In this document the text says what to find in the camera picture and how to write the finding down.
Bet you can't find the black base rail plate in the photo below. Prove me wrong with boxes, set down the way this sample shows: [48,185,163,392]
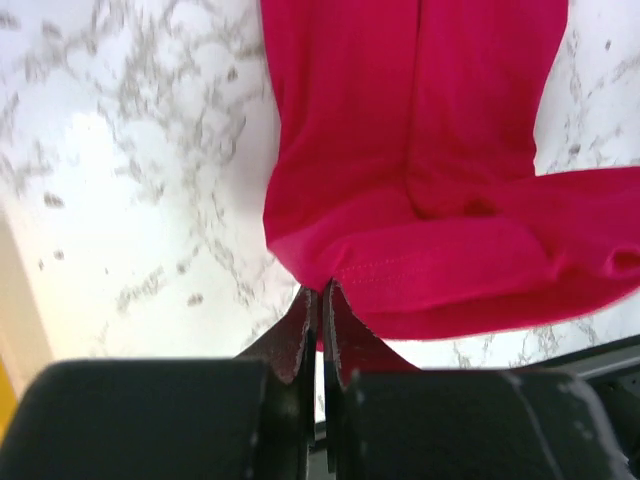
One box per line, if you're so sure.
[533,335,639,438]

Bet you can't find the magenta red t shirt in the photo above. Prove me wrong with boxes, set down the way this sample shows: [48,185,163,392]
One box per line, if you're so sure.
[259,0,640,372]

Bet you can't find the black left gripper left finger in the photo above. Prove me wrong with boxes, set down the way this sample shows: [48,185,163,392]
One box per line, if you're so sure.
[1,289,318,479]

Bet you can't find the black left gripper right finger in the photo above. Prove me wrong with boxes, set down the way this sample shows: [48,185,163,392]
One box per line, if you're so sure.
[321,283,630,479]

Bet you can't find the yellow plastic bin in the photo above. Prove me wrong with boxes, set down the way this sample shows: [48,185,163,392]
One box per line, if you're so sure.
[0,361,20,440]

